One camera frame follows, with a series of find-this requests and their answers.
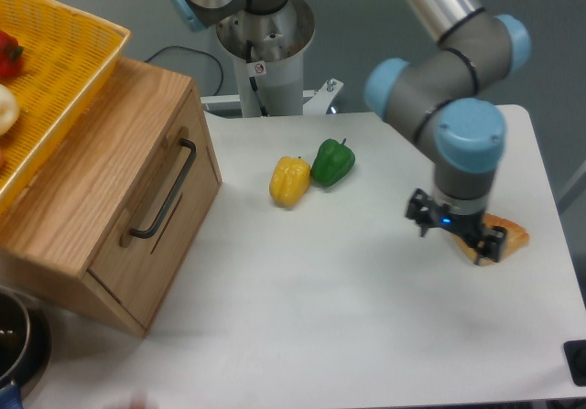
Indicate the green toy bell pepper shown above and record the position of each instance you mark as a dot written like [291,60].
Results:
[332,163]

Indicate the yellow toy bell pepper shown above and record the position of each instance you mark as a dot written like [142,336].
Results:
[290,181]

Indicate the yellow plastic basket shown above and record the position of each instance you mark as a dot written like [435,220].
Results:
[68,56]

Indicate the toy pastry turnover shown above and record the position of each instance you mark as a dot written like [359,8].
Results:
[515,237]

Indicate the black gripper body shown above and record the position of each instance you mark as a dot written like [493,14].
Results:
[460,217]

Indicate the white toy onion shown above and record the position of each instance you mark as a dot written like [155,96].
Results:
[9,110]

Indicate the dark metal pot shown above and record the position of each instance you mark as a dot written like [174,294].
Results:
[25,347]

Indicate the wooden drawer cabinet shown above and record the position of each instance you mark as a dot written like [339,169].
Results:
[52,233]

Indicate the red toy pepper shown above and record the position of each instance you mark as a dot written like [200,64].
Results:
[11,56]

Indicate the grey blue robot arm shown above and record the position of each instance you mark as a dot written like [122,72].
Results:
[434,105]

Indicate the wooden top drawer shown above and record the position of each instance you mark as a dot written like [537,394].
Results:
[143,252]

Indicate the black table corner device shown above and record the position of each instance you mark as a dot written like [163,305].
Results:
[575,353]

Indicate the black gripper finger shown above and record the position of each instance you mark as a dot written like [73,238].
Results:
[492,245]
[418,211]

